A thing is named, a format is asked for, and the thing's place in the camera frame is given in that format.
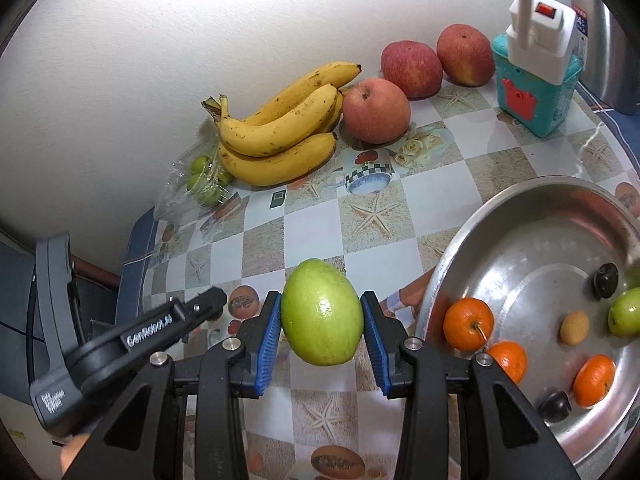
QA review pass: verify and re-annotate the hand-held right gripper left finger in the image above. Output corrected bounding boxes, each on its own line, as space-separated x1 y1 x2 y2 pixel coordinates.
62 291 282 480

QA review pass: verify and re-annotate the brown wooden furniture edge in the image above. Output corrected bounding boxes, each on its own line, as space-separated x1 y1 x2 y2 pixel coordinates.
72 255 122 288

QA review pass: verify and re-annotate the person's left hand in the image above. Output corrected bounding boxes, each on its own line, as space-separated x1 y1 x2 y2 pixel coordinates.
60 434 92 476

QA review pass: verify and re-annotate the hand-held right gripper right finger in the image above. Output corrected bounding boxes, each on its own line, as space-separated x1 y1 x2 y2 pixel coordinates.
361 291 581 480

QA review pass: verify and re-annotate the stainless steel thermos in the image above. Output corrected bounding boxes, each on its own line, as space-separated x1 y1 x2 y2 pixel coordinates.
585 0 640 116

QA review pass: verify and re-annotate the elongated green guava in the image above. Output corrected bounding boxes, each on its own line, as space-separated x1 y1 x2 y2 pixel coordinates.
607 287 640 338

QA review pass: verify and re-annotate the red apple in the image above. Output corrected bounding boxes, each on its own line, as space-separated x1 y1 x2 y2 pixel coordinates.
342 77 412 145
381 41 444 99
437 24 496 87

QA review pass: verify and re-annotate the orange tangerine with stem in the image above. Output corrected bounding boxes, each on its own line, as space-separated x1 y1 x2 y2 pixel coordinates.
443 297 494 352

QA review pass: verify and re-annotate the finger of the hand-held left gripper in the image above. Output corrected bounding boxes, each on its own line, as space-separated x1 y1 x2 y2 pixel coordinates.
67 288 226 396

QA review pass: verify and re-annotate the printed card package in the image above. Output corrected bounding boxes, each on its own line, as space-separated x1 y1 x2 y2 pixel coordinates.
572 4 591 68

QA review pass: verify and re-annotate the stainless steel plate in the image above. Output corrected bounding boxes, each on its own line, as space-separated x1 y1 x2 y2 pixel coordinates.
414 176 640 471

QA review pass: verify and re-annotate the teal box with red figure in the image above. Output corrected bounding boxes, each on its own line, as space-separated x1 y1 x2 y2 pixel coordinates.
491 34 583 137

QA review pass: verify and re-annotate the dark plum with stem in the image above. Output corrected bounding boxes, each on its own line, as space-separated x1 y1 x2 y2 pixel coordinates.
537 391 572 422

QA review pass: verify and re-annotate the brown round longan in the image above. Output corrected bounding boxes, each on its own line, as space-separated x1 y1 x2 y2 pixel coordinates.
559 310 591 347

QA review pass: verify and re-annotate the yellow banana bunch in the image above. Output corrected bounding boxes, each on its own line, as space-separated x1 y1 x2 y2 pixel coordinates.
201 62 362 187

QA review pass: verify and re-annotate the round green guava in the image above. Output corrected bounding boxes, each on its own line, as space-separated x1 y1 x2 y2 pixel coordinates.
281 258 364 367

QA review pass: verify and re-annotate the plastic bag of green fruit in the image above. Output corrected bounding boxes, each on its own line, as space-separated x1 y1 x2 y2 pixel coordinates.
152 140 241 223

